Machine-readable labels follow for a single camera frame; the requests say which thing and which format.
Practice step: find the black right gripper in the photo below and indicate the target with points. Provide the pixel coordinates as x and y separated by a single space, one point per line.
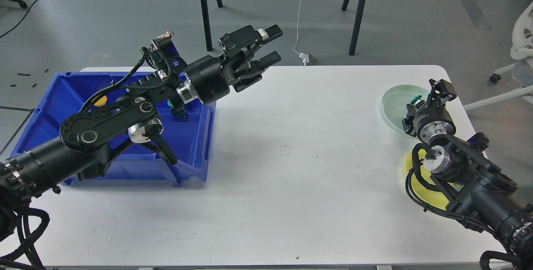
432 124

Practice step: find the yellow plate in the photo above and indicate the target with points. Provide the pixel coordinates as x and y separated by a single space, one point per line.
434 198

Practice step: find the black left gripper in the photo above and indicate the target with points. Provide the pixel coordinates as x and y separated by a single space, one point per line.
210 78

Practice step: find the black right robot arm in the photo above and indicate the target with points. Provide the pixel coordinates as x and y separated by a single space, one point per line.
450 177

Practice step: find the white office chair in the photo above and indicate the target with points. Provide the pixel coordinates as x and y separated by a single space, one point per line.
522 53

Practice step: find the green push button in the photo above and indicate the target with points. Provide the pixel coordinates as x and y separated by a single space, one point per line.
417 102
178 115

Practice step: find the pale green plate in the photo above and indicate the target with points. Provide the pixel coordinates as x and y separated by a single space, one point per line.
394 103

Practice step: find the blue plastic bin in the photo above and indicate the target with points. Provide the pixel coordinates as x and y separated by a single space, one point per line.
190 140

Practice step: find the black tripod legs right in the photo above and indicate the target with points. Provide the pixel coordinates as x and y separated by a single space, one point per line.
357 23

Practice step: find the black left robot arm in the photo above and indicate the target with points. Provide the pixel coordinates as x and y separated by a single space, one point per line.
118 116

